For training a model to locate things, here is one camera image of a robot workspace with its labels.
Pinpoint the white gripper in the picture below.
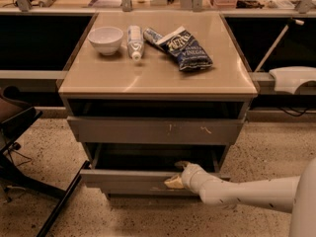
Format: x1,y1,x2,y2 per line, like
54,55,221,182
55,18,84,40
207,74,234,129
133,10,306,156
164,161,221,198

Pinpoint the grey drawer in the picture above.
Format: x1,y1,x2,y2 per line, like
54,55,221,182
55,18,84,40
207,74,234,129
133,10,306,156
67,117,243,145
81,144,229,197

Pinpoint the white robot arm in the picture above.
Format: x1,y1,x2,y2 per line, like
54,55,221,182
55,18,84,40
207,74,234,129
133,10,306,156
164,159,316,237

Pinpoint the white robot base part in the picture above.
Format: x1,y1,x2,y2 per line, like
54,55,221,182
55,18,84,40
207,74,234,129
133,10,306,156
269,66,316,94

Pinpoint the grey drawer cabinet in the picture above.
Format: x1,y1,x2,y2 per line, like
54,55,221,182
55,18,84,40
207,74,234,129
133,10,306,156
57,11,259,201

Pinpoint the grey top drawer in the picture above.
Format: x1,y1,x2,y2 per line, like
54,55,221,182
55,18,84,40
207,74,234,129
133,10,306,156
67,117,243,145

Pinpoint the blue vinegar chip bag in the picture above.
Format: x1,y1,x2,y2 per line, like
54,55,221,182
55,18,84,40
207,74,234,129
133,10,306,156
143,27,213,72

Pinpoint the clear plastic water bottle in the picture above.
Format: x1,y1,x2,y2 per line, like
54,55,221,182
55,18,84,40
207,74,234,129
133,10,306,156
127,25,144,61

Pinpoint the white ceramic bowl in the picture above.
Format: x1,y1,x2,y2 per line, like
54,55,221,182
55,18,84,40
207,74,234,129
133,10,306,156
88,27,123,55

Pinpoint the black office chair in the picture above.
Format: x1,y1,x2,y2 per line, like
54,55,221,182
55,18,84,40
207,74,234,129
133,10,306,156
0,85,93,237

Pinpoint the white stick with black tip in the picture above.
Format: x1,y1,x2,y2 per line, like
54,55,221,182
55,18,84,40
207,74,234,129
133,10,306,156
254,18,305,72

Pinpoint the black cable on floor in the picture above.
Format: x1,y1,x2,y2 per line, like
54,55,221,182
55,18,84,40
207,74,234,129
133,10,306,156
277,106,312,118

